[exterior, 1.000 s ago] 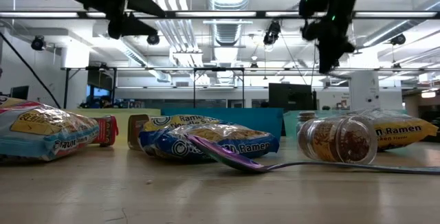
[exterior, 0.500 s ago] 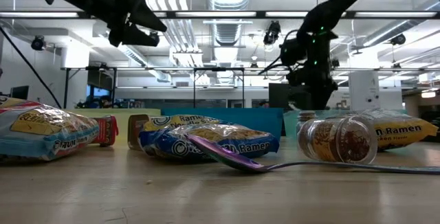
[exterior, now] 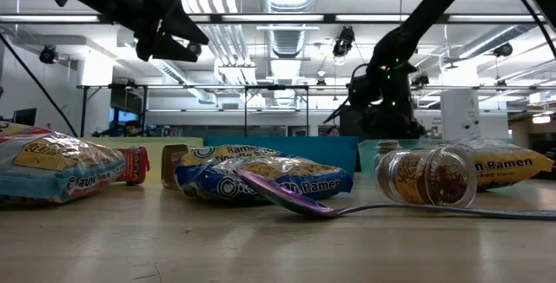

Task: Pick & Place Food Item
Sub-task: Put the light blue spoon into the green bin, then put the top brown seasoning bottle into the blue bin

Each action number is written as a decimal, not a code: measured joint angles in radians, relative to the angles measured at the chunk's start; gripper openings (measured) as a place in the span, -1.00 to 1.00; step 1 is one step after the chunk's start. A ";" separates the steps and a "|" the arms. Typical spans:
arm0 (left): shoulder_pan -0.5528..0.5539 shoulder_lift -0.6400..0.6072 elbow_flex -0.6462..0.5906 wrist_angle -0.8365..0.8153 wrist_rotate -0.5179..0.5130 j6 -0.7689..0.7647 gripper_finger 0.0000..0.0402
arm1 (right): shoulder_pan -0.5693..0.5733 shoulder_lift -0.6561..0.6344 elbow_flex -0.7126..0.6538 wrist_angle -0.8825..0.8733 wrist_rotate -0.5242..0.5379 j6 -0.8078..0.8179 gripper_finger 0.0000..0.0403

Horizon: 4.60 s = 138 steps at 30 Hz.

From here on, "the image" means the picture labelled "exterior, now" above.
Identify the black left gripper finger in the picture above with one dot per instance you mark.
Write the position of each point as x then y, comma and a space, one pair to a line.
182, 24
165, 50

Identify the glass jar of brown spice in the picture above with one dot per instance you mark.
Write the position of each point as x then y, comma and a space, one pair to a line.
425, 179

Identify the smoked paprika spice tin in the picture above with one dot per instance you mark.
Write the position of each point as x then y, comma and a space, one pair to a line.
134, 166
170, 166

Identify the iridescent purple metal spoon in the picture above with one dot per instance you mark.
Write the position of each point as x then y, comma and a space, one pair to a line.
299, 205

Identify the yellow ramen noodle packet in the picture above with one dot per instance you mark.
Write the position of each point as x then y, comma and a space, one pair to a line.
508, 166

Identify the blue ramen noodle packet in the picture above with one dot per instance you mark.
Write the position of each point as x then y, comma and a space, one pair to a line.
260, 179

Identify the pink and blue ramen packet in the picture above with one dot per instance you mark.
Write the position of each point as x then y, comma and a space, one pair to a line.
56, 166

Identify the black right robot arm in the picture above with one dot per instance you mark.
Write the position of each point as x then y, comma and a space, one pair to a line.
434, 9

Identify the black ceiling spotlight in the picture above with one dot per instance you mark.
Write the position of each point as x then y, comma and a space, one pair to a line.
503, 49
344, 40
48, 54
420, 79
194, 48

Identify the large black monitor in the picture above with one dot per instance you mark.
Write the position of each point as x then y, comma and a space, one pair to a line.
349, 127

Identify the mint green plastic tray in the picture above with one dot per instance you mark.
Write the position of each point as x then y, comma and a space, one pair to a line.
367, 157

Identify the person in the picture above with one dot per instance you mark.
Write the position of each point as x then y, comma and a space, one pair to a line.
333, 131
132, 127

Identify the white pillar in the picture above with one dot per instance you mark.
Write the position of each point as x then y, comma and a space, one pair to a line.
460, 113

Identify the dark teal plastic bin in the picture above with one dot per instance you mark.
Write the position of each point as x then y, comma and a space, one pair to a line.
317, 153

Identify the blue-lit screen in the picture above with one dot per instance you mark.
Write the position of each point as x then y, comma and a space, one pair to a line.
116, 116

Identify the yellow plastic tray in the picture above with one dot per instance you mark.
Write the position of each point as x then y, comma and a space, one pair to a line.
154, 157

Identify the black overhead beam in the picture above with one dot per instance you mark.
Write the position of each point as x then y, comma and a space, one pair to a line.
330, 18

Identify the small black monitor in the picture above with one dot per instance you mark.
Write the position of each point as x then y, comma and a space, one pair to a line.
25, 117

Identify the black metal rig frame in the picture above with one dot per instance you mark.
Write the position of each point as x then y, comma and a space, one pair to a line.
245, 100

